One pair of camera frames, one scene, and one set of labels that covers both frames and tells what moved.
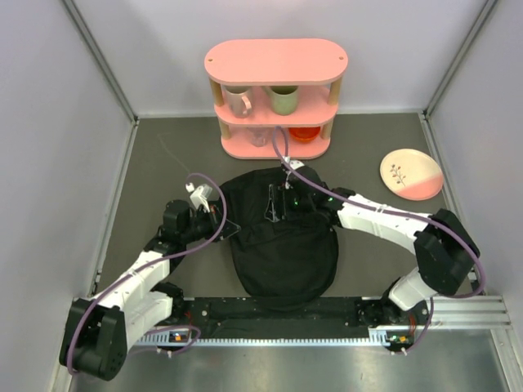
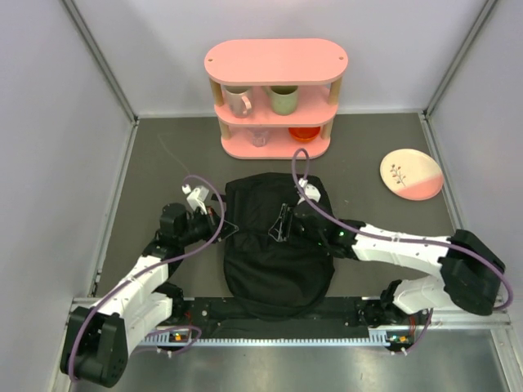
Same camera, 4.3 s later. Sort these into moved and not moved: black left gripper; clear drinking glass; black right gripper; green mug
Moved: black right gripper
Not moved: green mug; black left gripper; clear drinking glass
